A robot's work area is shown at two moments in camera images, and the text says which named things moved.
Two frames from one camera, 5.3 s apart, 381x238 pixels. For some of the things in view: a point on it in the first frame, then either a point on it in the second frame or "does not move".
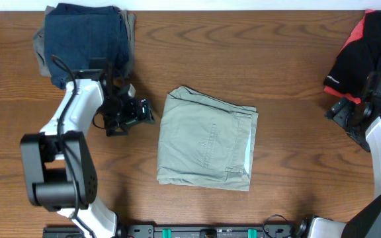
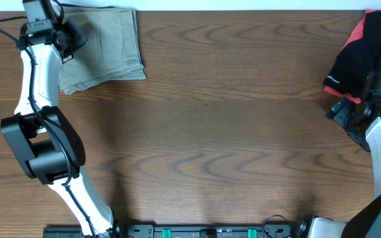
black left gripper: [134, 116] -> [79, 36]
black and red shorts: [374, 45] does not move
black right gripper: [339, 112] does not move
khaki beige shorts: [204, 143] -> [111, 52]
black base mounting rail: [150, 231] does not move
